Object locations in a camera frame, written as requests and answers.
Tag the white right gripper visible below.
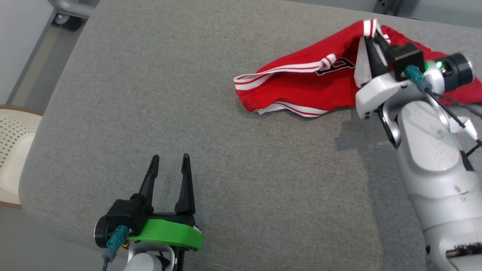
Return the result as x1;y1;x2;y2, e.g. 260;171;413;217
355;32;474;120

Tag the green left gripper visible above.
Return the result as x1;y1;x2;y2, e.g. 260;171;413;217
94;153;204;251

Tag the red and white sports jersey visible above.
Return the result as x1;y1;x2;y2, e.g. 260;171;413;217
233;18;482;119

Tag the cream perforated laundry basket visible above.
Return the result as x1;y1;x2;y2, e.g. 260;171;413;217
0;105;44;210

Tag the black caster wheel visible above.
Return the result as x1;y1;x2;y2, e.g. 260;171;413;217
52;13;83;32

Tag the dark metal post bracket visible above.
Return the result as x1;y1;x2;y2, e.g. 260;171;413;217
372;0;392;15

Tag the left arm cable teal plug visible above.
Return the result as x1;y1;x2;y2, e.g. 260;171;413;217
102;225;129;271

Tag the small printed white cable tag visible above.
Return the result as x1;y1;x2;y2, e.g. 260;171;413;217
449;117;479;140

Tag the grey metal frame tube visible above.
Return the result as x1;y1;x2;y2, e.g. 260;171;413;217
47;0;101;18

